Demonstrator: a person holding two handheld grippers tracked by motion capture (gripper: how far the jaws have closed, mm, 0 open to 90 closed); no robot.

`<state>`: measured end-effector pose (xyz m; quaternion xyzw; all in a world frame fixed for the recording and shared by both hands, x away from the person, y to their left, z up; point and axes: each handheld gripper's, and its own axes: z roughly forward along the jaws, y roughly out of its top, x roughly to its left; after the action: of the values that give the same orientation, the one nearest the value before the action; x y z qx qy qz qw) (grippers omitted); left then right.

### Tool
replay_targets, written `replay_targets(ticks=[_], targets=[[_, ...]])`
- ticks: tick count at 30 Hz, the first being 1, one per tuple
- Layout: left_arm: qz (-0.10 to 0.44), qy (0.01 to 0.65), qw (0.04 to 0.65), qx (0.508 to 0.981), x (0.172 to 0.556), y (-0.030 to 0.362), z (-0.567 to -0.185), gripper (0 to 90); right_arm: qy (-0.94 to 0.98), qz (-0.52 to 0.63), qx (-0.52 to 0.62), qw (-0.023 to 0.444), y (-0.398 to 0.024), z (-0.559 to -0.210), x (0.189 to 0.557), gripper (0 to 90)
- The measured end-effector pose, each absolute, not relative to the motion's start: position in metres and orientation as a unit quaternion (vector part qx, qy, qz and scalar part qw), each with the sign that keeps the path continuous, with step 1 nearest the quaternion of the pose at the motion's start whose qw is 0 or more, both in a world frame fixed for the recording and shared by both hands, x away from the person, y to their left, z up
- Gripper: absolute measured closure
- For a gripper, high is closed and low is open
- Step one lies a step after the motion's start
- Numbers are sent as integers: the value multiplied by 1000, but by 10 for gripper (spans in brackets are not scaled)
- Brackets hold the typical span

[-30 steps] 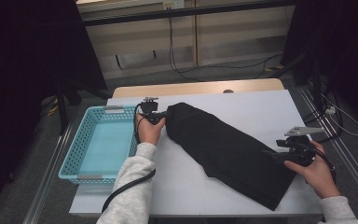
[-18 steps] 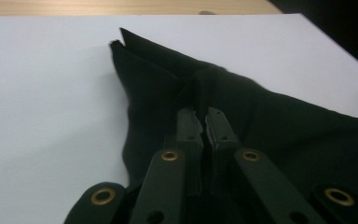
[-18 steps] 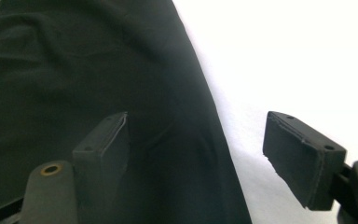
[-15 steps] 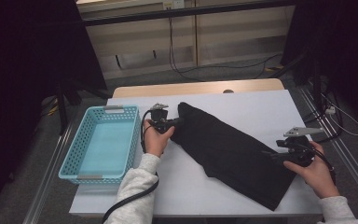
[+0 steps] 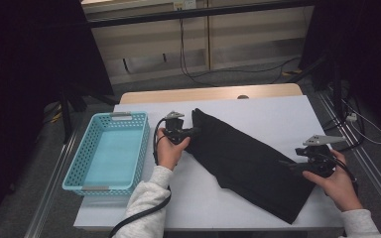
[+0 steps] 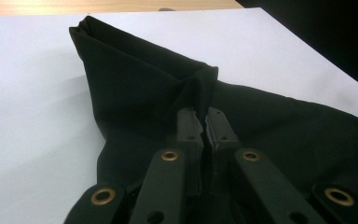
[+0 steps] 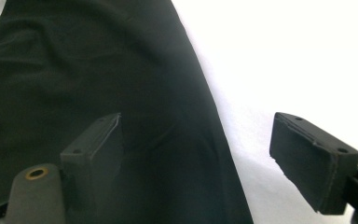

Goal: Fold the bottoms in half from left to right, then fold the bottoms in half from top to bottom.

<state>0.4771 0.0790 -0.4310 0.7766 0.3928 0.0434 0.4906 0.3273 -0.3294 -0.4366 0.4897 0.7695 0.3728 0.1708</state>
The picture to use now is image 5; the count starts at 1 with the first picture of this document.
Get black tripod stand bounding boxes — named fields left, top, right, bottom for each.
left=59, top=83, right=120, bottom=145

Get black pants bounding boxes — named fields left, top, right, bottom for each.
left=185, top=107, right=317, bottom=225

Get large black curtain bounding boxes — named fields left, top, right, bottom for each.
left=0, top=0, right=115, bottom=232

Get person's right hand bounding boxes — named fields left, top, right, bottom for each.
left=302, top=149, right=365, bottom=213

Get black horizontal bar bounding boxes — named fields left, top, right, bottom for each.
left=86, top=0, right=316, bottom=29

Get black metal stand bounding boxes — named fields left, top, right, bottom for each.
left=284, top=54, right=345, bottom=117

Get white wall socket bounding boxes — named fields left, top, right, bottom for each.
left=173, top=0, right=197, bottom=10

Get white floor cable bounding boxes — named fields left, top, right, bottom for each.
left=341, top=98, right=381, bottom=146

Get hand-held gripper cable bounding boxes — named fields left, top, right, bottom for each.
left=107, top=117, right=174, bottom=238
left=323, top=153, right=360, bottom=196

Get person's left hand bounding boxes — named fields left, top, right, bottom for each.
left=156, top=128, right=191, bottom=172

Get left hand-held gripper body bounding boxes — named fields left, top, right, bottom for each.
left=162, top=111, right=193, bottom=146

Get aluminium floor rail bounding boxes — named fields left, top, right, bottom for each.
left=316, top=90, right=381, bottom=217
left=23, top=130, right=78, bottom=238

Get light blue plastic basket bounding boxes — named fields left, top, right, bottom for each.
left=62, top=111, right=152, bottom=198

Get left hand-held gripper cable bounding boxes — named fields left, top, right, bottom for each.
left=107, top=117, right=174, bottom=238

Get yellow floor tape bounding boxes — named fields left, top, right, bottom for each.
left=50, top=111, right=64, bottom=124
left=282, top=67, right=303, bottom=76

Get right hand-held gripper cable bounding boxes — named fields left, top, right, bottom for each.
left=323, top=153, right=360, bottom=196

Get black floor cables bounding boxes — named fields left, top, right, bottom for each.
left=321, top=95, right=366, bottom=153

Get black hanging cable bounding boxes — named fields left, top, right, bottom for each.
left=178, top=17, right=303, bottom=88

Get white table cover sheet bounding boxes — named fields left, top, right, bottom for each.
left=73, top=94, right=372, bottom=231

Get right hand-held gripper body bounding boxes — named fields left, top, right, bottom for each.
left=302, top=134, right=347, bottom=179

